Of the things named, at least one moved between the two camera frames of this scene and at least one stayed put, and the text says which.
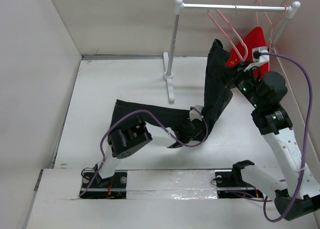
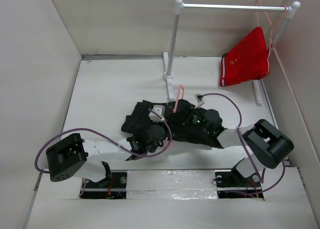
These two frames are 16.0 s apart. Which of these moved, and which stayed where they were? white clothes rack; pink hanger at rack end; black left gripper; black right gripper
Moved: black left gripper; black right gripper
Stayed: pink hanger at rack end; white clothes rack
